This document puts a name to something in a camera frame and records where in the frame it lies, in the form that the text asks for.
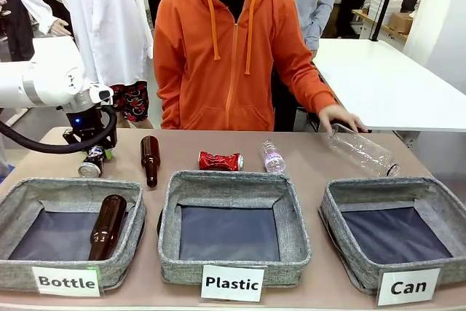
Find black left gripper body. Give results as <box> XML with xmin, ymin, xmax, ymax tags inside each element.
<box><xmin>62</xmin><ymin>105</ymin><xmax>118</xmax><ymax>150</ymax></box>

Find crushed silver can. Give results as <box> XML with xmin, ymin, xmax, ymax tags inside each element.
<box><xmin>77</xmin><ymin>145</ymin><xmax>106</xmax><ymax>179</ymax></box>

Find brown glass bottle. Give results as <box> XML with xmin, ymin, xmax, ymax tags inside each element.
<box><xmin>140</xmin><ymin>135</ymin><xmax>162</xmax><ymax>189</ymax></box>
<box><xmin>88</xmin><ymin>194</ymin><xmax>128</xmax><ymax>261</ymax></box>

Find crushed red can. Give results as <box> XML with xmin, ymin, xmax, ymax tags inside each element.
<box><xmin>197</xmin><ymin>150</ymin><xmax>245</xmax><ymax>173</ymax></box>

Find small pink-label plastic bottle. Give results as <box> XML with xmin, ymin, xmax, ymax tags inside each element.
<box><xmin>260</xmin><ymin>138</ymin><xmax>286</xmax><ymax>175</ymax></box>

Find large clear plastic bottle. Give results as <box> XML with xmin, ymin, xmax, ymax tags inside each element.
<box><xmin>326</xmin><ymin>123</ymin><xmax>401</xmax><ymax>178</ymax></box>

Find person's left forearm orange sleeve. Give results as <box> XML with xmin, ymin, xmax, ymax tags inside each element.
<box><xmin>278</xmin><ymin>48</ymin><xmax>338</xmax><ymax>116</ymax></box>

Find grey fabric plastic basket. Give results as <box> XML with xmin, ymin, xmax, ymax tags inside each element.
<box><xmin>157</xmin><ymin>170</ymin><xmax>313</xmax><ymax>286</ymax></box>

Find grey fabric bottle basket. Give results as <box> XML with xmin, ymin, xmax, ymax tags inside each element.
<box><xmin>0</xmin><ymin>177</ymin><xmax>147</xmax><ymax>294</ymax></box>

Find grey fabric can basket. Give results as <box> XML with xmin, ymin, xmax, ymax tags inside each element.
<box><xmin>318</xmin><ymin>176</ymin><xmax>466</xmax><ymax>296</ymax></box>

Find white Can label card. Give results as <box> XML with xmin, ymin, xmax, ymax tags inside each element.
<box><xmin>376</xmin><ymin>267</ymin><xmax>441</xmax><ymax>307</ymax></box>

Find person's left hand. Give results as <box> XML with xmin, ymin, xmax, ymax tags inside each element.
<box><xmin>317</xmin><ymin>104</ymin><xmax>368</xmax><ymax>133</ymax></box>

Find red floral black shorts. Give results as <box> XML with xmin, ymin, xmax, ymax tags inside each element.
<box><xmin>108</xmin><ymin>80</ymin><xmax>150</xmax><ymax>122</ymax></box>

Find bystander in dark clothes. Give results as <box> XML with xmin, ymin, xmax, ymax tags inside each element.
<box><xmin>0</xmin><ymin>0</ymin><xmax>36</xmax><ymax>63</ymax></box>

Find white Bottle label card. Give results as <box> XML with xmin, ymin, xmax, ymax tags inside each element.
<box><xmin>31</xmin><ymin>265</ymin><xmax>101</xmax><ymax>298</ymax></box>

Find person in orange hoodie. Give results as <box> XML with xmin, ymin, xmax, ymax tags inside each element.
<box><xmin>152</xmin><ymin>0</ymin><xmax>338</xmax><ymax>132</ymax></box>

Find white Plastic label card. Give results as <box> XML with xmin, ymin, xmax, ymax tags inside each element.
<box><xmin>200</xmin><ymin>264</ymin><xmax>266</xmax><ymax>303</ymax></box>

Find white side table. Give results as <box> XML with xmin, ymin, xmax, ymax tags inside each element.
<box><xmin>311</xmin><ymin>37</ymin><xmax>466</xmax><ymax>133</ymax></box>

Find black stand pole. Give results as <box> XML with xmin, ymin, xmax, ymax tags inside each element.
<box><xmin>369</xmin><ymin>0</ymin><xmax>401</xmax><ymax>42</ymax></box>

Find large cardboard box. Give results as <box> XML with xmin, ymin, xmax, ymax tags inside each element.
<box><xmin>388</xmin><ymin>12</ymin><xmax>414</xmax><ymax>34</ymax></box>

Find black corrugated cable hose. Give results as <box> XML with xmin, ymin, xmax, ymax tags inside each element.
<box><xmin>0</xmin><ymin>106</ymin><xmax>119</xmax><ymax>155</ymax></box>

